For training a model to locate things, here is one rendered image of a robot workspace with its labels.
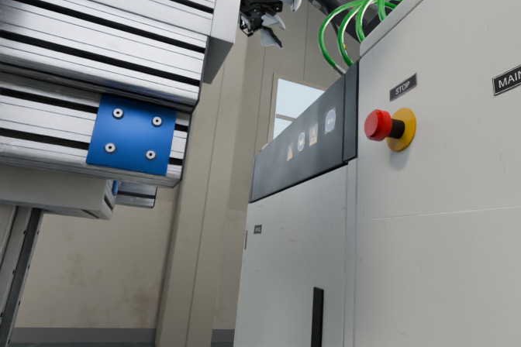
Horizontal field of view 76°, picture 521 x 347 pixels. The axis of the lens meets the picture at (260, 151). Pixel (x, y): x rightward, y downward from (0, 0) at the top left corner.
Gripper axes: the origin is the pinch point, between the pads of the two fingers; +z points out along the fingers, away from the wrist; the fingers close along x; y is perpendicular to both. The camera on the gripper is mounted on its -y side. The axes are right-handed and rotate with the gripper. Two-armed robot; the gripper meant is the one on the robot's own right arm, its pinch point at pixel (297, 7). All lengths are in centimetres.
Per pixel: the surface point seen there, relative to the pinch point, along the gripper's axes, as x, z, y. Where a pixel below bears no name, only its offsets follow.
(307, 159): 4.5, 38.5, -3.0
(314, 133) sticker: 7.5, 34.1, -3.0
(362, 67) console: 24.5, 28.7, -3.0
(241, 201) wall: -191, 24, -29
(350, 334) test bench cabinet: 22, 66, -3
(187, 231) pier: -158, 52, 10
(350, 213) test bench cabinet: 22, 50, -3
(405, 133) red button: 34, 42, -3
